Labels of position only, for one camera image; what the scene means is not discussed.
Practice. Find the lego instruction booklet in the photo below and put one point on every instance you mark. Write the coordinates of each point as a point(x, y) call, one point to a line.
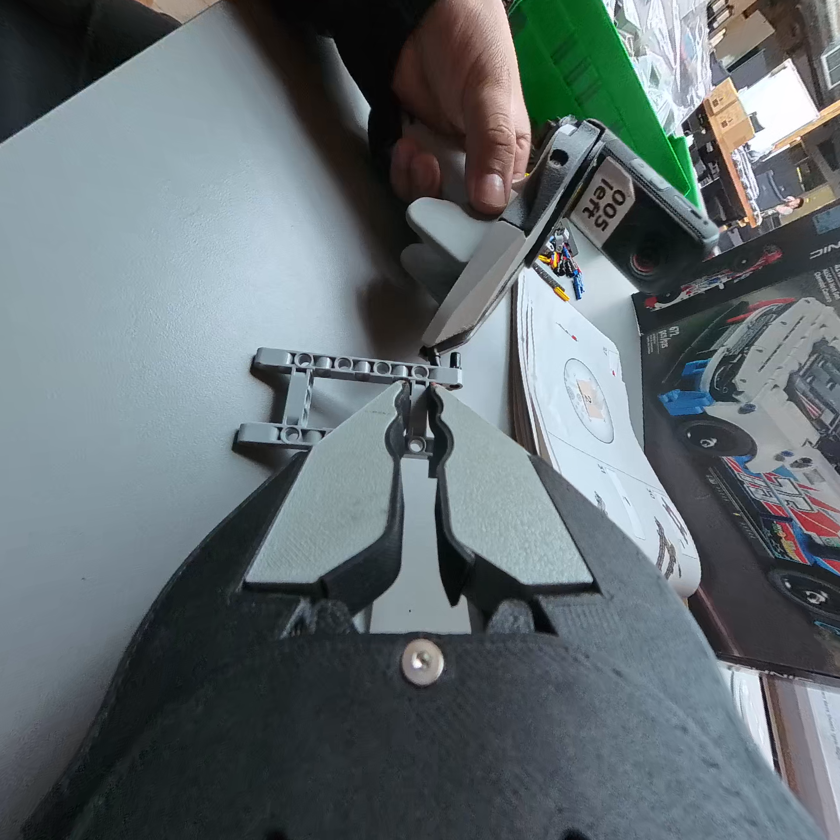
point(590, 407)

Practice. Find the green plastic bin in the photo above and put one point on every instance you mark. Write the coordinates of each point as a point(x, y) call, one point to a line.
point(590, 65)

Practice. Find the white panel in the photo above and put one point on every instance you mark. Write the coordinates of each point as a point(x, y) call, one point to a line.
point(778, 98)

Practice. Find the clear plastic bags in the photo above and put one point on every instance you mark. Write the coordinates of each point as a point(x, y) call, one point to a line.
point(663, 46)

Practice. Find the wooden table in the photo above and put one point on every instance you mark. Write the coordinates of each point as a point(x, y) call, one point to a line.
point(735, 177)

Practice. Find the lego car set box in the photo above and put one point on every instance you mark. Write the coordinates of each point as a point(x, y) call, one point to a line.
point(754, 426)

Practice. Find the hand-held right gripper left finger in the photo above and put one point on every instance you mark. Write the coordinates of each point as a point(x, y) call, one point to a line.
point(328, 499)

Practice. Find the pile of small lego pieces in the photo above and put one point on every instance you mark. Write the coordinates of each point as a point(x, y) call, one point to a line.
point(565, 262)

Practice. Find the person's black clothing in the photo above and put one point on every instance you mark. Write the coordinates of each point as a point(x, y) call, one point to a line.
point(65, 52)

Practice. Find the person's left hand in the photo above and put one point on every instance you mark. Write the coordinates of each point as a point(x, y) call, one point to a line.
point(472, 85)

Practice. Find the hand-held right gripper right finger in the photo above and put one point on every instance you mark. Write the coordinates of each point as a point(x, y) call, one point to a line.
point(505, 512)

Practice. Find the grey lego beam frame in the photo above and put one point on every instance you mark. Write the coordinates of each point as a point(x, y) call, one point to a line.
point(341, 364)

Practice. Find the cardboard box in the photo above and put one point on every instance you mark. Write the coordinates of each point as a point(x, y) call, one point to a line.
point(722, 105)

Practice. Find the black lego pin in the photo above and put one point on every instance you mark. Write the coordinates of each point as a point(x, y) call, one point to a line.
point(433, 354)

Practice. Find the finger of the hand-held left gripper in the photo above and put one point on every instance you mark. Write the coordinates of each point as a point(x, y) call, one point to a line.
point(479, 282)

